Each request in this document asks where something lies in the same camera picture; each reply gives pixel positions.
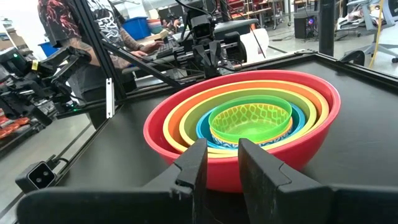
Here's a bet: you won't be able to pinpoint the black computer with purple light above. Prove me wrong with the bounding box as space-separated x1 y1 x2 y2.
294 11 320 40

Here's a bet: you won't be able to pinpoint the white paper roll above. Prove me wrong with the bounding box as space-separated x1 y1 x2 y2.
239 27 270 65

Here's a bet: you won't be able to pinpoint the grey office chair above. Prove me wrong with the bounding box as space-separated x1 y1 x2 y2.
335 0 398 63

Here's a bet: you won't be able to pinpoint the black aluminium table frame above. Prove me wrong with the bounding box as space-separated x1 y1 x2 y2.
0 0 398 224

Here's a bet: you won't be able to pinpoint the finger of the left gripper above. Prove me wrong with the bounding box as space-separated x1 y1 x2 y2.
209 40 223 77
192 44 213 77

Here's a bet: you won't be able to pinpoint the blue plastic bin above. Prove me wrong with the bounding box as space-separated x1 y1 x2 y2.
37 41 60 58
122 16 152 40

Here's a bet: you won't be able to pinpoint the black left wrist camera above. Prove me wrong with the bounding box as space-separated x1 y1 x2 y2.
190 14 215 41

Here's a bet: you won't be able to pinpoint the orange red plastic parts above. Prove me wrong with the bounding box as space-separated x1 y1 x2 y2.
0 116 32 139

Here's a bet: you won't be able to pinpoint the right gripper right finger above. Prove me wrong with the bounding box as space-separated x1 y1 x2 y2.
238 138 398 224

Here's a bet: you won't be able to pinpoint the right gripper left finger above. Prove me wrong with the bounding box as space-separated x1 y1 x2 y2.
17 138 208 224

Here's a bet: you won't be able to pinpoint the orange plastic bowl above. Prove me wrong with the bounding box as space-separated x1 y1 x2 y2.
162 80 330 155

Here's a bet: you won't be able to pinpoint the small translucent green bowl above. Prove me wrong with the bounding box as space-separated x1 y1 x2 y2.
208 95 294 146

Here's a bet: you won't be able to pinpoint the large red plastic bowl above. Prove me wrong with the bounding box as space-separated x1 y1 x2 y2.
142 69 341 194

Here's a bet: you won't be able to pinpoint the person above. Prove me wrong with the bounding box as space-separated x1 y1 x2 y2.
37 0 165 128

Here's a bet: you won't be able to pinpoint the black frame hook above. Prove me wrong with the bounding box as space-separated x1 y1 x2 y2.
340 49 366 67

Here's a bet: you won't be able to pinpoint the silver metal bracket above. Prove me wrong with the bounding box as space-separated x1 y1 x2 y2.
105 77 115 119

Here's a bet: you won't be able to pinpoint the black table-level camera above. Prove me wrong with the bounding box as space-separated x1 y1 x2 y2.
14 161 58 194

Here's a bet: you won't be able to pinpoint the blue plastic bowl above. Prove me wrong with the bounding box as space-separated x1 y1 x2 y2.
195 102 307 150

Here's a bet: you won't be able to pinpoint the yellow cable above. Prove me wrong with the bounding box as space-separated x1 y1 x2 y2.
368 0 386 69

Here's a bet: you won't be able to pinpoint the lime green plastic bowl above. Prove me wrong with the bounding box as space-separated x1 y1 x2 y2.
179 88 318 150

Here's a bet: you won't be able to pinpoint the black keyboard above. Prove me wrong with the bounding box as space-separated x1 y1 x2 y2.
155 37 184 60

